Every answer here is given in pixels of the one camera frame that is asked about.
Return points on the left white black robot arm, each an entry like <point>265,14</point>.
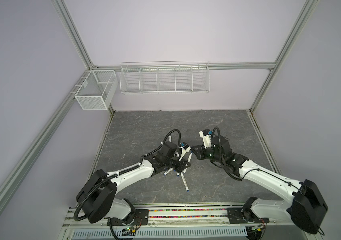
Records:
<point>97,198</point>

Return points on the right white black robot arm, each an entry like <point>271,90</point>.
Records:
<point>301,202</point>

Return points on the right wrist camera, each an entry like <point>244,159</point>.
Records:
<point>206,137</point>

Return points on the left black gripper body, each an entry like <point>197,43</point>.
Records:
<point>174,163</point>

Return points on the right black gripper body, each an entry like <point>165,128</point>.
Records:
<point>208,154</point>

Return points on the white mesh box basket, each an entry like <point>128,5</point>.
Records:
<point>97,90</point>

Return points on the white wire shelf basket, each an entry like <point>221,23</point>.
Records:
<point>165,77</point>

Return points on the white vented cable tray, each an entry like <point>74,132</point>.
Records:
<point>156,233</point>

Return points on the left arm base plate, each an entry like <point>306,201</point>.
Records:
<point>137,217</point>

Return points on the blue white marker bottom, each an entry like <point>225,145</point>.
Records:
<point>184,182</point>

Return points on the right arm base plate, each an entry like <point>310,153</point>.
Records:
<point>237,215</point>

